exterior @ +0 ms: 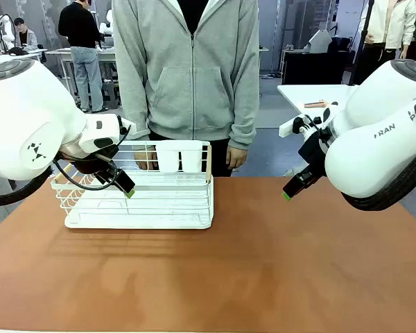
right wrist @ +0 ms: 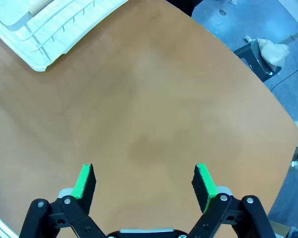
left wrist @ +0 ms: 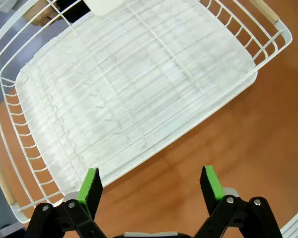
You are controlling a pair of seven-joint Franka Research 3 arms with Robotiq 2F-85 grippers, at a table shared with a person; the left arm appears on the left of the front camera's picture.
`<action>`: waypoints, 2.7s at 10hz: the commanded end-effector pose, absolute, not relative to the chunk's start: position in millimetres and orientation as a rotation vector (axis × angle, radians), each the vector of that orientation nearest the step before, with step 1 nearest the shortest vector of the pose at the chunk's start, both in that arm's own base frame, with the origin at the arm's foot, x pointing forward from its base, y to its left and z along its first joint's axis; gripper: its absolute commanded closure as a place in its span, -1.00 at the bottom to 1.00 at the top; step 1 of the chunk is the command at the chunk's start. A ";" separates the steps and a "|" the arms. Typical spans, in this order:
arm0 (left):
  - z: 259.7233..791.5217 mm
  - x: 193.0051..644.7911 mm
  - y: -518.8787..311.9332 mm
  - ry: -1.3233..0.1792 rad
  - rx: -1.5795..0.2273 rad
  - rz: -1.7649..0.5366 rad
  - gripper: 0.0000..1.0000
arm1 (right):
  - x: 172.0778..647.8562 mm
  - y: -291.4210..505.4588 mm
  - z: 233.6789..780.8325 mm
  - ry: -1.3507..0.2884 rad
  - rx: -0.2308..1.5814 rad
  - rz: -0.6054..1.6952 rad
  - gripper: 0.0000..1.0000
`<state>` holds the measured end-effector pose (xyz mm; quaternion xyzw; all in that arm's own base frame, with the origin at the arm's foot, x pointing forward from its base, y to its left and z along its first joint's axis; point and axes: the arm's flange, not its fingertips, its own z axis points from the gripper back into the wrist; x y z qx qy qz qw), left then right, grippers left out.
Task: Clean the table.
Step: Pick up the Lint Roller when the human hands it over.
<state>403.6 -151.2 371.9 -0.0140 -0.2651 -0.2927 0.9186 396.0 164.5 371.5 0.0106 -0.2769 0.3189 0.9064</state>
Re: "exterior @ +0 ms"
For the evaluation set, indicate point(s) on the person right forearm grey sleeve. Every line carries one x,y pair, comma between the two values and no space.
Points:
133,114

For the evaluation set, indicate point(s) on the bystander black sweater blue jeans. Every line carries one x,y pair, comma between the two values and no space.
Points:
81,31

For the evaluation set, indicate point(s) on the person left hand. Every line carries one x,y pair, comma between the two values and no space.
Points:
236,157

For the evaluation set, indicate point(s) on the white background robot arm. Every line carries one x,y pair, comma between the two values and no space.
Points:
3,27

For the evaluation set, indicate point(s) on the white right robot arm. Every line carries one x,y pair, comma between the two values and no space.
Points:
371,138

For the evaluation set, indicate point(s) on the seated bystander with black hair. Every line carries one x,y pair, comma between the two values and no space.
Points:
26,36

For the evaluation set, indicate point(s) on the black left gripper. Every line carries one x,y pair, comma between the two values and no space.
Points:
90,163

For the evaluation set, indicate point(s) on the person left forearm grey sleeve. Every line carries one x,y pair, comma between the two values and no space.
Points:
246,114

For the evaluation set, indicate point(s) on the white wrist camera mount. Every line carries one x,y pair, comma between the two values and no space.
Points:
287,127

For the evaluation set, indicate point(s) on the white side table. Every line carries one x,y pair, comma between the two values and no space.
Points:
312,93

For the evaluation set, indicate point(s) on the grey zip hoodie torso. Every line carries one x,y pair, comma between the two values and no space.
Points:
190,76

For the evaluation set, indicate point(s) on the brown rectangular block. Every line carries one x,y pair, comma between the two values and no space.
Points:
314,104

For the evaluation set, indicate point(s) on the black box under desk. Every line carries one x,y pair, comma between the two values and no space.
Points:
315,67

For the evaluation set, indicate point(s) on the bystander in white jacket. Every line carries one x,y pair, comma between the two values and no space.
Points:
390,24

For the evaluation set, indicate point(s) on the person right hand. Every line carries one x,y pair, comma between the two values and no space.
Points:
146,160

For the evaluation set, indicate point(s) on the white plastic utensil cup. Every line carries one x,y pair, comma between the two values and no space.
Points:
167,157
191,157

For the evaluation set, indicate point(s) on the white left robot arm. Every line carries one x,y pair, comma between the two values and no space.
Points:
27,114

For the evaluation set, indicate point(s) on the black tripod pole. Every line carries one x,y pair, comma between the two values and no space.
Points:
362,41

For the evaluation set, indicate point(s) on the white background work table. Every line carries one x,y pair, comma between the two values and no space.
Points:
60,52

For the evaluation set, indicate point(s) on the black trousers of person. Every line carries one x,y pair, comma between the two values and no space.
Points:
220,156

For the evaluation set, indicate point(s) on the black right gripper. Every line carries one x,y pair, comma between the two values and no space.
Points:
315,152

